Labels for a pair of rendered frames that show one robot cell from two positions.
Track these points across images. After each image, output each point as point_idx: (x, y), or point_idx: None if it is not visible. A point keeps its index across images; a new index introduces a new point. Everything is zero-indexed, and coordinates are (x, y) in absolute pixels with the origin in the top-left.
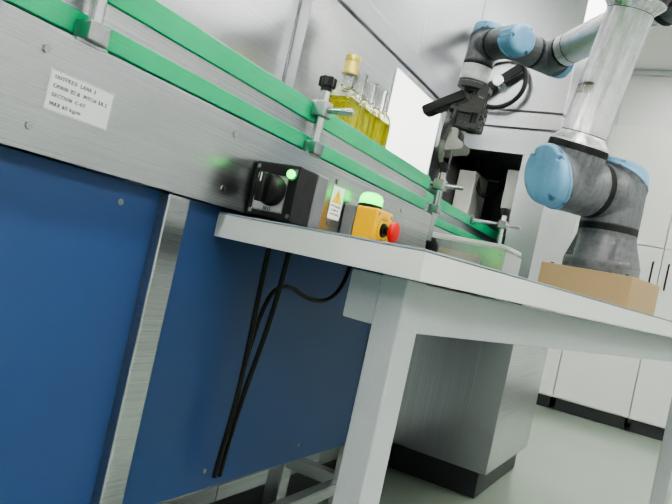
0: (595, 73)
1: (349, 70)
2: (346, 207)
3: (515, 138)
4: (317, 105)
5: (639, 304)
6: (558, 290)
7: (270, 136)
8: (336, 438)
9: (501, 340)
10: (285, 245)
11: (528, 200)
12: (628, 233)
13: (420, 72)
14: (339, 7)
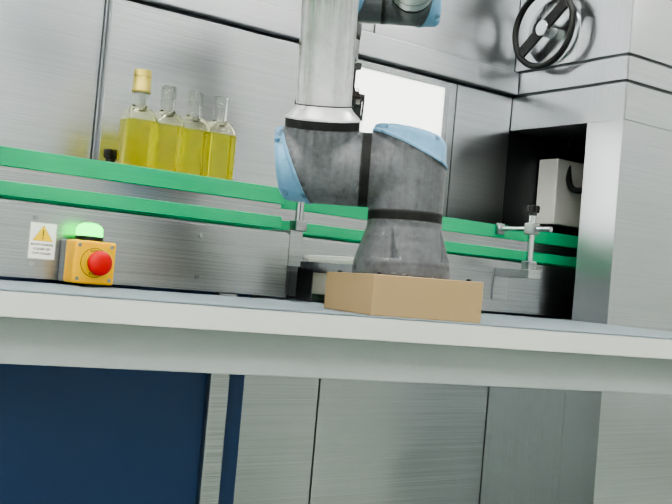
0: (301, 30)
1: (134, 88)
2: (61, 243)
3: (576, 102)
4: None
5: (415, 309)
6: (131, 300)
7: None
8: None
9: (77, 364)
10: None
11: (599, 187)
12: (402, 218)
13: (375, 51)
14: (165, 15)
